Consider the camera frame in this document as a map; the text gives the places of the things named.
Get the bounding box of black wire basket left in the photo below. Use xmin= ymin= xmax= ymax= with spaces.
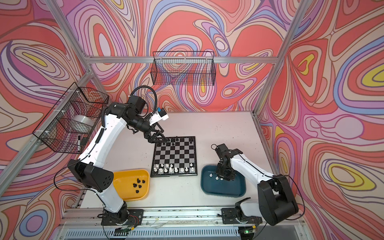
xmin=33 ymin=83 xmax=109 ymax=154

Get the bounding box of black wire basket back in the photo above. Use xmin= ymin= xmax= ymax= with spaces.
xmin=151 ymin=51 xmax=216 ymax=86

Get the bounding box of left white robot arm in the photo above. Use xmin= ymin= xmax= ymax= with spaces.
xmin=67 ymin=86 xmax=169 ymax=226

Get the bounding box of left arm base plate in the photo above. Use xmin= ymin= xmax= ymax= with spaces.
xmin=97 ymin=209 xmax=144 ymax=227

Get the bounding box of yellow plastic tray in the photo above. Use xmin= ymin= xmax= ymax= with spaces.
xmin=113 ymin=169 xmax=150 ymax=202

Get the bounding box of black white chess board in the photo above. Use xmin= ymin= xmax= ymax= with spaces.
xmin=151 ymin=136 xmax=198 ymax=178

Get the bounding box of black wire basket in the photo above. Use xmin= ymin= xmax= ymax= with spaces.
xmin=151 ymin=51 xmax=216 ymax=86
xmin=33 ymin=83 xmax=109 ymax=154

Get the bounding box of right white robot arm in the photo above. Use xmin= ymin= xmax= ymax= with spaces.
xmin=211 ymin=144 xmax=299 ymax=226

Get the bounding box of white roll in basket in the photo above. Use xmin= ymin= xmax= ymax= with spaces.
xmin=72 ymin=115 xmax=95 ymax=127

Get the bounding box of black marker in basket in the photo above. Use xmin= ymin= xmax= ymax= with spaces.
xmin=77 ymin=135 xmax=82 ymax=153

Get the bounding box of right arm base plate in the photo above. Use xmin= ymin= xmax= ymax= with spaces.
xmin=217 ymin=207 xmax=263 ymax=226

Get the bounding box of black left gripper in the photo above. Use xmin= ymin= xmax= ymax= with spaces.
xmin=128 ymin=116 xmax=169 ymax=144

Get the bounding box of teal plastic tray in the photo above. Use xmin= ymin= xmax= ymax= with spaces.
xmin=201 ymin=165 xmax=247 ymax=198

